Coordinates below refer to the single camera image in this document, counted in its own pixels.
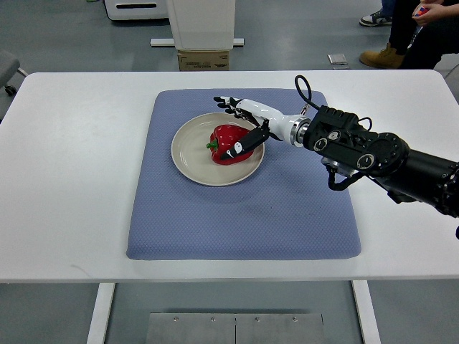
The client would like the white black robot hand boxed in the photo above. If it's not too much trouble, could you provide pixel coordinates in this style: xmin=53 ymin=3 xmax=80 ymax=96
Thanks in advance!
xmin=214 ymin=97 xmax=301 ymax=161

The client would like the red bell pepper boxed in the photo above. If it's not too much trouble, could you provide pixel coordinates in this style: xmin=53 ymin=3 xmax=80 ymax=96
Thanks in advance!
xmin=207 ymin=125 xmax=253 ymax=166

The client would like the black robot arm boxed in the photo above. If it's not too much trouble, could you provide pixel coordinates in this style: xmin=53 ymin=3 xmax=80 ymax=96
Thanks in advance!
xmin=291 ymin=106 xmax=458 ymax=217

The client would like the cream round plate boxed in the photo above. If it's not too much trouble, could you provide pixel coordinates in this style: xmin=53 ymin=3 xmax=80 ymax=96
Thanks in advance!
xmin=171 ymin=113 xmax=265 ymax=186

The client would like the metal floor plate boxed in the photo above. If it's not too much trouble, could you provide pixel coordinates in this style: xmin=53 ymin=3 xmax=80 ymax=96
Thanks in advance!
xmin=146 ymin=313 xmax=326 ymax=343

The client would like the blue quilted mat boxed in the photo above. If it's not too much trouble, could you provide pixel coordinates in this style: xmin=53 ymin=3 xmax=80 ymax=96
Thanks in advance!
xmin=126 ymin=89 xmax=361 ymax=260

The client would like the cardboard box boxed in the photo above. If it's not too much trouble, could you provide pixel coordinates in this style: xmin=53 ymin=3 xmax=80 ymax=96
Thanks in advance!
xmin=177 ymin=50 xmax=230 ymax=72

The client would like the tan work boot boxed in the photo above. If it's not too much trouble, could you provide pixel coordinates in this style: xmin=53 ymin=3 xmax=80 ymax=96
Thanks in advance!
xmin=359 ymin=43 xmax=405 ymax=70

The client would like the black white sneaker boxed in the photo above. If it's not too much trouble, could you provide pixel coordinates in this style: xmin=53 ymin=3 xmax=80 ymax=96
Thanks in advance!
xmin=359 ymin=10 xmax=392 ymax=27

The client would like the seated person in black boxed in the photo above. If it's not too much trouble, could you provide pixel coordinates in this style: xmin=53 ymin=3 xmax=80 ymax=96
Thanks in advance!
xmin=388 ymin=1 xmax=458 ymax=70

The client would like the white machine base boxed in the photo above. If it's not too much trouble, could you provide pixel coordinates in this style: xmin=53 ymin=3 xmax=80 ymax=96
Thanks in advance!
xmin=103 ymin=0 xmax=169 ymax=22

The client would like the right white table leg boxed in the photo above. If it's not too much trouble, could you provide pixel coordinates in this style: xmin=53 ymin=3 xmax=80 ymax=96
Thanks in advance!
xmin=351 ymin=280 xmax=382 ymax=344

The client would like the white table leg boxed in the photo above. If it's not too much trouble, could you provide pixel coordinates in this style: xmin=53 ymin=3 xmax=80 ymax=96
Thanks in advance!
xmin=351 ymin=280 xmax=382 ymax=344
xmin=87 ymin=283 xmax=115 ymax=344

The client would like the left white table leg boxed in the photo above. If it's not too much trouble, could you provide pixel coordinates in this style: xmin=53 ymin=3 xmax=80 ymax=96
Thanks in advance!
xmin=87 ymin=283 xmax=115 ymax=344

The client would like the black looped cable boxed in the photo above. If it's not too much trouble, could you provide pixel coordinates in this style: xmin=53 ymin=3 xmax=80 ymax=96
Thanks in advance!
xmin=294 ymin=74 xmax=326 ymax=115

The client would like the white pedestal stand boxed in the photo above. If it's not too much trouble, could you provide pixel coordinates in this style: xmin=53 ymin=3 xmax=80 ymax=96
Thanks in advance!
xmin=150 ymin=0 xmax=245 ymax=51

